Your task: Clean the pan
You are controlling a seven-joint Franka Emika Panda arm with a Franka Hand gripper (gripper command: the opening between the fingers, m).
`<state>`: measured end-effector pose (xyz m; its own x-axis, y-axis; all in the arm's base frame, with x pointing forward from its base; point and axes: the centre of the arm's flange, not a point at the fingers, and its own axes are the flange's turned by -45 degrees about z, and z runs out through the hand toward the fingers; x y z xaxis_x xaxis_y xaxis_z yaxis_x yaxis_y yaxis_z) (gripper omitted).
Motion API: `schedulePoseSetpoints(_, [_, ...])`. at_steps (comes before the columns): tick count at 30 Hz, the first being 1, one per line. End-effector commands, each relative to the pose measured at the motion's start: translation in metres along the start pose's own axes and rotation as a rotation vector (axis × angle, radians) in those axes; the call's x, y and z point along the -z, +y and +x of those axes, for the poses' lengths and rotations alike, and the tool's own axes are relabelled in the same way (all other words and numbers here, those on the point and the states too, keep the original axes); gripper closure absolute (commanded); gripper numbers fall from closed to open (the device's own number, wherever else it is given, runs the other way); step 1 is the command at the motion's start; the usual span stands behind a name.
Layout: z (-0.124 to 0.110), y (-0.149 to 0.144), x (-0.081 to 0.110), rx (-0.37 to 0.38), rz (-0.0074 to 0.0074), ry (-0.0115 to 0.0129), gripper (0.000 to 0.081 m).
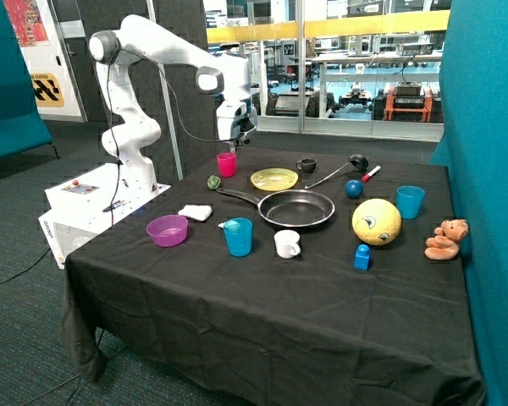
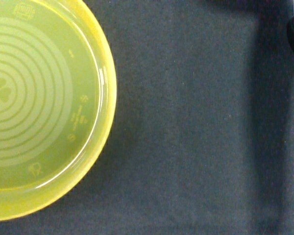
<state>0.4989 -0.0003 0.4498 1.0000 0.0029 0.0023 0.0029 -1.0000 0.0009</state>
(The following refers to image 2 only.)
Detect black tablecloth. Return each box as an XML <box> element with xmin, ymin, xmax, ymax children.
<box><xmin>0</xmin><ymin>0</ymin><xmax>294</xmax><ymax>235</ymax></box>

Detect yellow plastic plate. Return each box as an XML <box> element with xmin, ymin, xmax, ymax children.
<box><xmin>0</xmin><ymin>0</ymin><xmax>117</xmax><ymax>221</ymax></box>

